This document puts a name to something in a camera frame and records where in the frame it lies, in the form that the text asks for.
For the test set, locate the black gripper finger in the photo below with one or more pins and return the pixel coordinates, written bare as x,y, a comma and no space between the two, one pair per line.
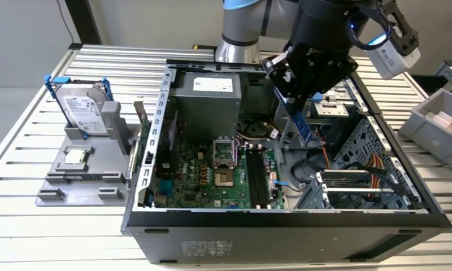
321,73
281,73

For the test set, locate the RAM memory stick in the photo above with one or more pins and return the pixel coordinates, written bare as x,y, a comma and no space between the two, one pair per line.
302,127
84,177

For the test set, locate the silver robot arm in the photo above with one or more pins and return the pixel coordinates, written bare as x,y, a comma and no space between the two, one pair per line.
241,25

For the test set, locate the black RAM slot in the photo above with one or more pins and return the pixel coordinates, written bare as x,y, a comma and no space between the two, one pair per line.
254,178
263,178

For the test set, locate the blue drive bay latch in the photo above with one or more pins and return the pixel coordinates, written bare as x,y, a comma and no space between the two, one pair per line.
315,97

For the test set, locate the metal drive cage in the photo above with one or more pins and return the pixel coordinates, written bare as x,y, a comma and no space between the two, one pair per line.
331,110

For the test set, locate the small yellow black connector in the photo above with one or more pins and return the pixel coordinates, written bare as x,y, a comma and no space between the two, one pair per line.
203,47

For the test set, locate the grey power supply unit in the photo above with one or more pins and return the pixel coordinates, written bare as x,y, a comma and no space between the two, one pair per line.
207,113

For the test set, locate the thin locking lever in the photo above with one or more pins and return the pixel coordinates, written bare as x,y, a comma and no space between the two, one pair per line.
235,153

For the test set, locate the small white box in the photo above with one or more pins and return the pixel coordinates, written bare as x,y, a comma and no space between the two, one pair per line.
439,118

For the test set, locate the grey plastic bin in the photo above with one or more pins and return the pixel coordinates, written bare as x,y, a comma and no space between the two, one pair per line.
434,141

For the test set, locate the CPU socket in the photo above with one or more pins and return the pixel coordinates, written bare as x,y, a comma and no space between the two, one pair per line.
225,177

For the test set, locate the metal disk bay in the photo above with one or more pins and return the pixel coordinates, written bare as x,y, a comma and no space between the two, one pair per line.
354,194

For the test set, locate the green motherboard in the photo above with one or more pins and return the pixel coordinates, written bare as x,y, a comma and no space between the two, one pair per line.
197,186

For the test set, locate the blue expansion slot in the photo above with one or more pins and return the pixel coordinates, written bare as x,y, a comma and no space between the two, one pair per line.
167,188

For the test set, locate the hard disk in blue carrier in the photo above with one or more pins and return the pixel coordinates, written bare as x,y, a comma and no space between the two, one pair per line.
79,107

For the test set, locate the grey parts rack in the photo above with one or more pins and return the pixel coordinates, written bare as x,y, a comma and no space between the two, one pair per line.
106,158

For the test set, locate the black PC case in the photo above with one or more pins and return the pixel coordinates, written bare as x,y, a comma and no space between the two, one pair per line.
286,242

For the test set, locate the silver CPU chip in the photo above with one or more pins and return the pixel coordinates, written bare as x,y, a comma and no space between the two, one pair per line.
75,155

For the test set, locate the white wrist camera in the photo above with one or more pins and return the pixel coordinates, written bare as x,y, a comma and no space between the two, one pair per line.
394,60

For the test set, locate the black post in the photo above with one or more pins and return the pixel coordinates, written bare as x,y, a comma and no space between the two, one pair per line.
84,25

